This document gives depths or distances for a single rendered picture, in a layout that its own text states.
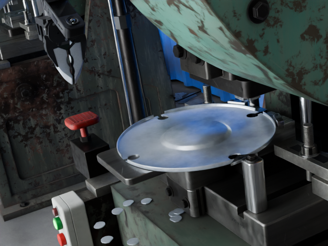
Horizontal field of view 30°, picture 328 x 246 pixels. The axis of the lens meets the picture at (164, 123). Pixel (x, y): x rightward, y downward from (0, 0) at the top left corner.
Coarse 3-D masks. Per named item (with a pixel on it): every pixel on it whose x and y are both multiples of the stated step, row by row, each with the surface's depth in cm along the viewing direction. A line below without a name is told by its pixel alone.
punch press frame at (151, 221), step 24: (288, 96) 133; (120, 192) 125; (144, 192) 123; (120, 216) 129; (144, 216) 115; (168, 216) 113; (144, 240) 119; (168, 240) 107; (192, 240) 104; (216, 240) 103; (240, 240) 102; (312, 240) 105
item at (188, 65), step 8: (176, 48) 108; (176, 56) 109; (184, 56) 108; (192, 56) 103; (184, 64) 110; (192, 64) 107; (200, 64) 104; (208, 64) 103; (192, 72) 108; (200, 72) 105; (208, 72) 103; (216, 72) 104; (224, 72) 104; (232, 80) 103
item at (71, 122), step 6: (78, 114) 138; (84, 114) 137; (90, 114) 137; (96, 114) 137; (66, 120) 136; (72, 120) 135; (78, 120) 135; (84, 120) 134; (90, 120) 134; (96, 120) 135; (72, 126) 133; (78, 126) 133; (84, 126) 134; (84, 132) 137
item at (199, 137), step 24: (144, 120) 122; (168, 120) 120; (192, 120) 119; (216, 120) 117; (240, 120) 115; (264, 120) 113; (120, 144) 113; (144, 144) 111; (168, 144) 108; (192, 144) 106; (216, 144) 106; (240, 144) 105; (264, 144) 102; (144, 168) 102; (168, 168) 99; (192, 168) 98
